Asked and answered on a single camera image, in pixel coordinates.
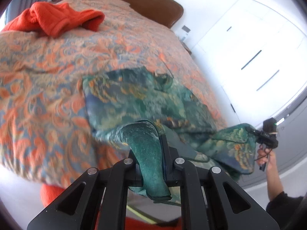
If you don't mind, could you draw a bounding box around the orange fleece garment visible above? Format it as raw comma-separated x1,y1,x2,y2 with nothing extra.
3,2,105,39

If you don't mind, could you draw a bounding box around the wooden nightstand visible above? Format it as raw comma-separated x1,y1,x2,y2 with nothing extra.
181,42,192,55

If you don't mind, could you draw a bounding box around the green patterned silk garment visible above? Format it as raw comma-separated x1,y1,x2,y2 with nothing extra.
82,67,256,204

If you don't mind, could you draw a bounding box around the white wardrobe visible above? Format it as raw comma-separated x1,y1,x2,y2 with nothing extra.
196,0,306,127

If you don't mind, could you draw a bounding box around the orange floral bed quilt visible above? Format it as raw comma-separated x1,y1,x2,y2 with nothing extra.
1,0,226,188

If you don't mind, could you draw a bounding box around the person's right hand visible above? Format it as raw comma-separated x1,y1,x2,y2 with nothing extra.
256,146,277,171

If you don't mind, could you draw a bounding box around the right forearm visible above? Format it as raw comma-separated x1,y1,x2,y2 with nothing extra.
266,163,284,201

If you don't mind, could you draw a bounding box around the grey wall switch panel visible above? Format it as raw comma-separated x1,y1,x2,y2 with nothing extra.
182,25,191,33

